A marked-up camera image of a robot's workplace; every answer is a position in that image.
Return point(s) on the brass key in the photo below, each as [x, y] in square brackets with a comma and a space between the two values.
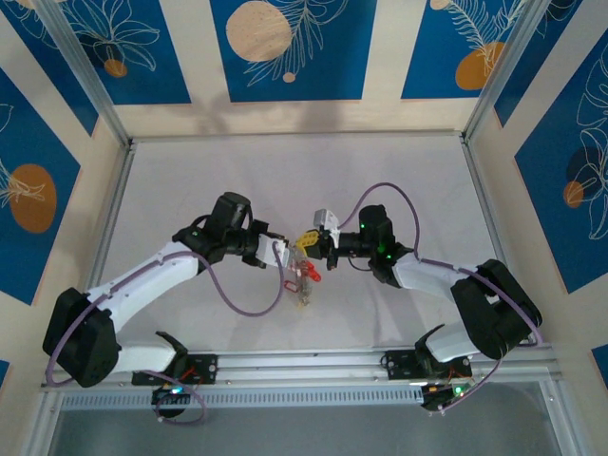
[304, 303]

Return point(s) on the wide aluminium mounting rail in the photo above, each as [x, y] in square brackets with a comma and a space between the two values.
[294, 368]

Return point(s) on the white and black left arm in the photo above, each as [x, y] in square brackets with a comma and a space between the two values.
[142, 280]

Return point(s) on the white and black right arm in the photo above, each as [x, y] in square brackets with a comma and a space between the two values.
[484, 294]

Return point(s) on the red plastic key tag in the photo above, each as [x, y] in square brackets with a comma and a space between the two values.
[313, 274]
[290, 286]

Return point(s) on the silver key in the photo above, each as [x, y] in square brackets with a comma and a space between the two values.
[302, 287]

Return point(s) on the aluminium frame post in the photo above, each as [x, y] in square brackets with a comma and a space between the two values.
[502, 66]
[84, 66]

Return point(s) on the circuit board with green light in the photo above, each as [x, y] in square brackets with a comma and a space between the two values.
[172, 393]
[451, 393]

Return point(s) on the aluminium frame rail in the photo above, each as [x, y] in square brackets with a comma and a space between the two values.
[110, 214]
[479, 176]
[294, 136]

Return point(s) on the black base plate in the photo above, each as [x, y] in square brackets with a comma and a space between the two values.
[204, 368]
[399, 366]

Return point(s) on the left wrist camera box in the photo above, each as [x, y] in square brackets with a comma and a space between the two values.
[271, 249]

